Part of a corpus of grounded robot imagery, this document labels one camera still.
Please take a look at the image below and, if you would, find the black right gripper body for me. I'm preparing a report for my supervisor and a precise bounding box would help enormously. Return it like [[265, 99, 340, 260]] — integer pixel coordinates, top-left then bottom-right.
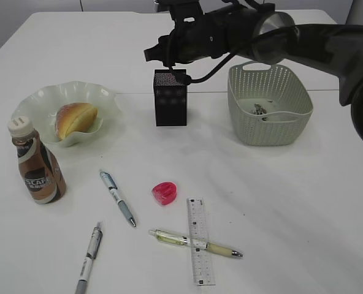
[[143, 2, 261, 66]]

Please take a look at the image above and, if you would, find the smaller paper ball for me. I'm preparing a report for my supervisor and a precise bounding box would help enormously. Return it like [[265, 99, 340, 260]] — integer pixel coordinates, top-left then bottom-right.
[[252, 104, 267, 115]]

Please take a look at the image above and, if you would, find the golden bread roll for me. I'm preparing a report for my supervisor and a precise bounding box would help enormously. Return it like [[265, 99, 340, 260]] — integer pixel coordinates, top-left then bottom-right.
[[55, 102, 98, 140]]

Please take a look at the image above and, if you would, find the pink pencil sharpener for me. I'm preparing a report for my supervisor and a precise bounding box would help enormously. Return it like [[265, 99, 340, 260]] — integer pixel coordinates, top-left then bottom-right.
[[151, 182, 177, 206]]

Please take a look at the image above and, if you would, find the brown Nescafe coffee bottle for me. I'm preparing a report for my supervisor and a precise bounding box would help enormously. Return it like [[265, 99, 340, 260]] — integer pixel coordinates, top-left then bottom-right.
[[7, 116, 67, 204]]

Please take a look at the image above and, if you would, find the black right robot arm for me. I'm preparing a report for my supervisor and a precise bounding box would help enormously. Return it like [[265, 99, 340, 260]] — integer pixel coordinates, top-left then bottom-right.
[[144, 1, 363, 140]]

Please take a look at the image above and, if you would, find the black mesh pen holder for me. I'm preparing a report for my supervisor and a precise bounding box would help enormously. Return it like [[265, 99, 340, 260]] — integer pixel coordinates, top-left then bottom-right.
[[153, 69, 187, 127]]

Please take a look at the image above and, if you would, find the grey-green plastic basket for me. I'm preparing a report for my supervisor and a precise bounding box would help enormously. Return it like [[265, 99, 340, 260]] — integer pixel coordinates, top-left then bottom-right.
[[227, 61, 313, 146]]

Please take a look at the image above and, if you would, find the blue grey click pen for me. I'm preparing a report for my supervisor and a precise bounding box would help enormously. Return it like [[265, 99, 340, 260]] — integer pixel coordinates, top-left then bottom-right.
[[99, 170, 137, 227]]

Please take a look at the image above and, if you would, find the pale green wavy plate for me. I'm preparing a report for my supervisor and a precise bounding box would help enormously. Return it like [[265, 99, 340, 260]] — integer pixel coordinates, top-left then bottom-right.
[[11, 81, 120, 147]]

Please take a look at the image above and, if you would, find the cream yellow click pen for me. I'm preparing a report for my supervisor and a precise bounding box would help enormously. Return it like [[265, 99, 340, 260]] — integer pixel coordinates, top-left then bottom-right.
[[148, 230, 243, 258]]

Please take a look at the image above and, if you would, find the white grey click pen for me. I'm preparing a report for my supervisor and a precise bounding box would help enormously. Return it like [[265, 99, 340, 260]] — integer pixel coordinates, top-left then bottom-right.
[[75, 222, 103, 294]]

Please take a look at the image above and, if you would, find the clear plastic ruler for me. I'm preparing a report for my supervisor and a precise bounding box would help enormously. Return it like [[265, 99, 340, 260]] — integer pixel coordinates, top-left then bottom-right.
[[186, 198, 216, 286]]

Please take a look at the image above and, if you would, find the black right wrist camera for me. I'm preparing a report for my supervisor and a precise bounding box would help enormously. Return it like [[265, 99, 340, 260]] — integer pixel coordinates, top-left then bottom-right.
[[153, 0, 199, 12]]

